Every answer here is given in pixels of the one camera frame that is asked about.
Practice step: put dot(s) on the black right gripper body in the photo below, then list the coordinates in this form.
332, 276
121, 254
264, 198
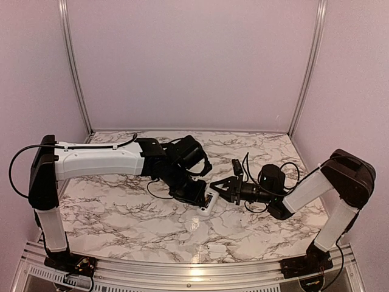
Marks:
237, 190

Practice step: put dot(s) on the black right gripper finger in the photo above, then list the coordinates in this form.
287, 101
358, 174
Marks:
224, 195
225, 185

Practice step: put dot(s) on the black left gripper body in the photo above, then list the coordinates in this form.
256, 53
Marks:
186, 192

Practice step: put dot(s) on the white remote control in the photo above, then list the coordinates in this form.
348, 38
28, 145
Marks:
205, 212

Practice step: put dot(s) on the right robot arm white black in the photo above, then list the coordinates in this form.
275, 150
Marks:
352, 178

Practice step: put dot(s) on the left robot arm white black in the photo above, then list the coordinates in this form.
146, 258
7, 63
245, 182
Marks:
180, 164

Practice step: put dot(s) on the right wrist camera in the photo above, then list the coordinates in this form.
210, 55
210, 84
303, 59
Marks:
237, 169

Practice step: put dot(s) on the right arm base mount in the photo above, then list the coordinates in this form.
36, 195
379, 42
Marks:
305, 265

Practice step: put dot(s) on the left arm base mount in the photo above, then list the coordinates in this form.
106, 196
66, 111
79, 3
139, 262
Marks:
72, 263

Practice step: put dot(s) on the front aluminium rail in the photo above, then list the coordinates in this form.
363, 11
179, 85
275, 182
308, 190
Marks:
126, 275

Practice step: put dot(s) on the right aluminium frame post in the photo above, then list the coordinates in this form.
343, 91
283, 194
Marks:
309, 71

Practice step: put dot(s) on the aluminium frame post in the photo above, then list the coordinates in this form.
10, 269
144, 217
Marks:
309, 71
70, 53

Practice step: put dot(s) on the left aluminium frame post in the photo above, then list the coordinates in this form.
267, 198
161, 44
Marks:
70, 53

